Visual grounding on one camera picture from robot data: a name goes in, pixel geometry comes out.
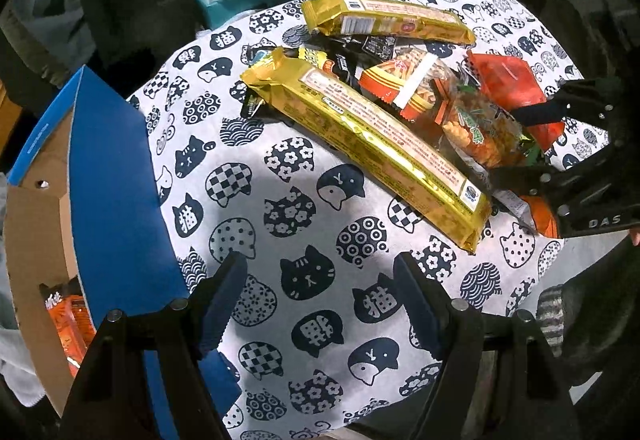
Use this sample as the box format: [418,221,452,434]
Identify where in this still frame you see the red snack bag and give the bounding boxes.
[466,50,564,152]

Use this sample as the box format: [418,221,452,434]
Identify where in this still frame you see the green label fried snack bag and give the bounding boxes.
[440,86,535,169]

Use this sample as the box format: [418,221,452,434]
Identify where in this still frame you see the long gold snack pack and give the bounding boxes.
[241,47,491,254]

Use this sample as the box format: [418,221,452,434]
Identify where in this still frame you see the orange striped chips bag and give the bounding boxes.
[359,47,457,125]

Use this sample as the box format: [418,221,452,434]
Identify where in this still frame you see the blue cardboard box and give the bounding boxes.
[3,68,240,421]

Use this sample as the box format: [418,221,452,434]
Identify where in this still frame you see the black small snack packet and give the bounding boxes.
[361,36,397,62]

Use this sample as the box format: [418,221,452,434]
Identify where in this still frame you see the cat pattern white cloth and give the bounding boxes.
[130,0,592,439]

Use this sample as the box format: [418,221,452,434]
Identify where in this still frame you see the hanging dark coats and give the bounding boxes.
[1,0,201,114]

